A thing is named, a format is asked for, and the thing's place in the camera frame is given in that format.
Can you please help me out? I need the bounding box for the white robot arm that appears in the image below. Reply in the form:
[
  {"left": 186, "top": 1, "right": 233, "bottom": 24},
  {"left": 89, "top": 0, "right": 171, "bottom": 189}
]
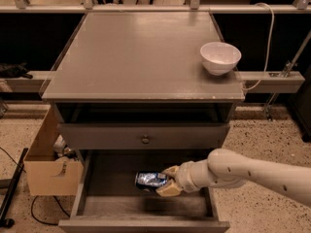
[{"left": 156, "top": 149, "right": 311, "bottom": 207}]

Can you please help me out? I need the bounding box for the grey drawer cabinet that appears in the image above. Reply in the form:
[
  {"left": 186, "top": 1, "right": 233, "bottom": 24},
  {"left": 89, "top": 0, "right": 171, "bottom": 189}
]
[{"left": 41, "top": 11, "right": 247, "bottom": 167}]

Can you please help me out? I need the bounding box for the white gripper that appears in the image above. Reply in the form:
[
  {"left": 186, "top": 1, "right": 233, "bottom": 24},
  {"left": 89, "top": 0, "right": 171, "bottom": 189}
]
[{"left": 155, "top": 160, "right": 216, "bottom": 197}]

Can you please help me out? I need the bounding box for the metal railing frame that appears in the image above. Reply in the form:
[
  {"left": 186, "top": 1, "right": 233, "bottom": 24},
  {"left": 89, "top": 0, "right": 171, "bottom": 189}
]
[{"left": 1, "top": 0, "right": 305, "bottom": 97}]

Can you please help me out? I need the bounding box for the white cable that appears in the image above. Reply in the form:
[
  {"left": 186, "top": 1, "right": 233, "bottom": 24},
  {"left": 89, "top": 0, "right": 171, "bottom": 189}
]
[{"left": 242, "top": 2, "right": 276, "bottom": 93}]

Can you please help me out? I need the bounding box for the white bowl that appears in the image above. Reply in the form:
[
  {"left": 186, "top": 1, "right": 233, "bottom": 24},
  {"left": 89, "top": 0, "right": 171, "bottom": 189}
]
[{"left": 200, "top": 42, "right": 242, "bottom": 76}]

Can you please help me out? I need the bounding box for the open grey middle drawer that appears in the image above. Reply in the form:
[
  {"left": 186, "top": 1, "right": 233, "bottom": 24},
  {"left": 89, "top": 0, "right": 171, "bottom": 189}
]
[{"left": 59, "top": 150, "right": 229, "bottom": 233}]

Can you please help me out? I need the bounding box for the grey top drawer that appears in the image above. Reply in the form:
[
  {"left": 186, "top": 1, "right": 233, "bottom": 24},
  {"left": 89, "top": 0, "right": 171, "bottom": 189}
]
[{"left": 58, "top": 123, "right": 229, "bottom": 150}]

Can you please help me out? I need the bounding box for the blue pepsi can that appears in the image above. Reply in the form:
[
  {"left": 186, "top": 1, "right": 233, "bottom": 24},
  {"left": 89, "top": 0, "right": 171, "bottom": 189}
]
[{"left": 135, "top": 171, "right": 169, "bottom": 191}]

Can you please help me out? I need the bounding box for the black pole stand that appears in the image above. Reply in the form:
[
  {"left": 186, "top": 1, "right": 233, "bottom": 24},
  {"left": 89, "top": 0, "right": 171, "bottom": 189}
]
[{"left": 0, "top": 148, "right": 28, "bottom": 228}]

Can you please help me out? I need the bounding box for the round drawer knob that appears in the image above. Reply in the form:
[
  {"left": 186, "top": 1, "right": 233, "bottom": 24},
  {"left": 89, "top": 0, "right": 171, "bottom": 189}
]
[{"left": 141, "top": 134, "right": 150, "bottom": 144}]

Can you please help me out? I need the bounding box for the black object on ledge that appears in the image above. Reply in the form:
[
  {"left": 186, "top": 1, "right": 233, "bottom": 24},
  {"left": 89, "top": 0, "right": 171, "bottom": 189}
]
[{"left": 0, "top": 62, "right": 33, "bottom": 79}]

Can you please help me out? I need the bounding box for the cardboard box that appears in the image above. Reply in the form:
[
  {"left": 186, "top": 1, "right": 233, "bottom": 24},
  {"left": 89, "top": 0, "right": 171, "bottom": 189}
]
[{"left": 23, "top": 108, "right": 84, "bottom": 196}]

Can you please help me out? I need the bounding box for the black floor cable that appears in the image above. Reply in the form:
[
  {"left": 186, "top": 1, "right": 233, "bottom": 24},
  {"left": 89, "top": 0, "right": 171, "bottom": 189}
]
[{"left": 0, "top": 145, "right": 72, "bottom": 226}]

